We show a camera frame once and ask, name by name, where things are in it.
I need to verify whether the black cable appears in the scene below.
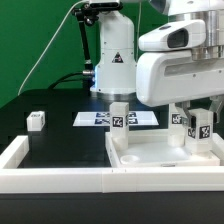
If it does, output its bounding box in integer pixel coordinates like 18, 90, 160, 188
48, 71, 88, 90

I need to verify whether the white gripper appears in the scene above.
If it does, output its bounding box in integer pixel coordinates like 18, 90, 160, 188
136, 50, 224, 128

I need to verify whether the white square table top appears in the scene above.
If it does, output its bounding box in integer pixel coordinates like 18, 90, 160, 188
105, 129, 224, 168

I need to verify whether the white cable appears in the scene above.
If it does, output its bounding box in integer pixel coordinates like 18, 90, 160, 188
17, 0, 88, 97

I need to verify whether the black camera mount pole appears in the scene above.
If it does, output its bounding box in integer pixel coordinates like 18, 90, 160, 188
72, 3, 99, 91

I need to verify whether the white U-shaped fence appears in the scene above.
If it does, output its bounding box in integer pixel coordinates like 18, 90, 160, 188
0, 135, 224, 194

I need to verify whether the white sheet with tags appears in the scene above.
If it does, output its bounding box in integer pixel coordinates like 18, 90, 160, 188
73, 111, 158, 127

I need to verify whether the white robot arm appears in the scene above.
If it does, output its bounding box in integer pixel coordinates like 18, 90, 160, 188
90, 0, 224, 127

